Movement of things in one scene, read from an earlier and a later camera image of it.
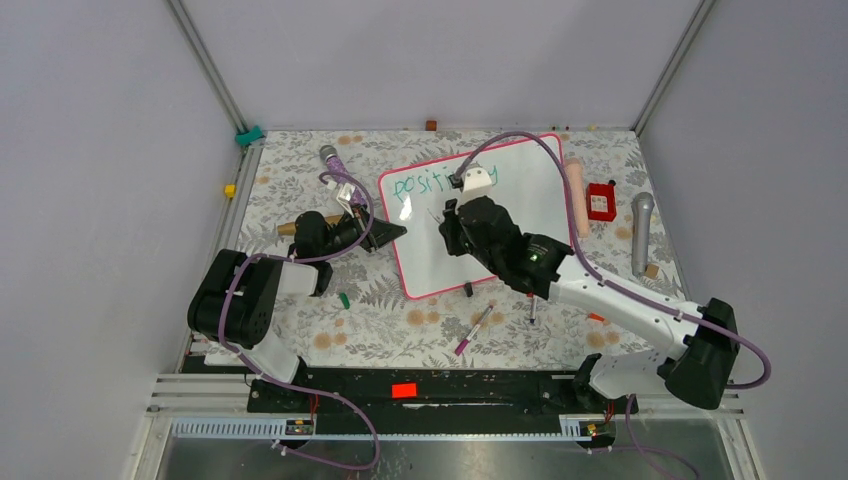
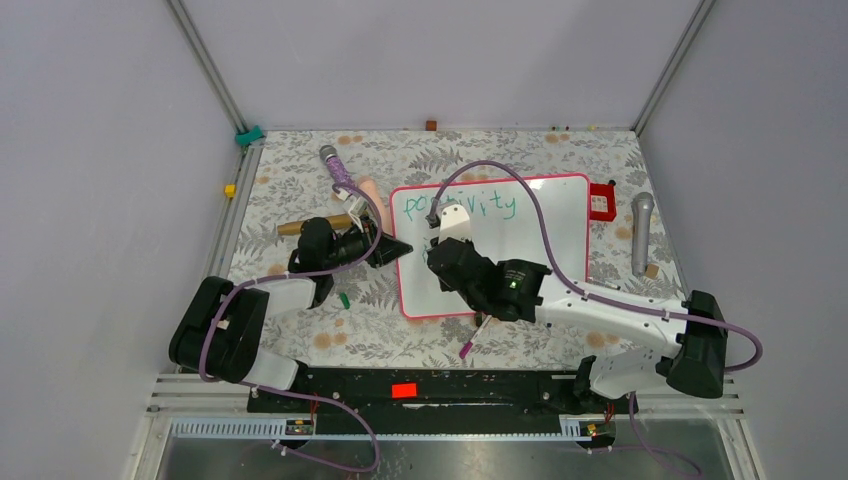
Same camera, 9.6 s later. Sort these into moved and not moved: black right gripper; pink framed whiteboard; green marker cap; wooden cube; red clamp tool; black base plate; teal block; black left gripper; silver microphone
Moved: pink framed whiteboard; black right gripper; black left gripper
Not moved: black base plate; red clamp tool; wooden cube; green marker cap; silver microphone; teal block
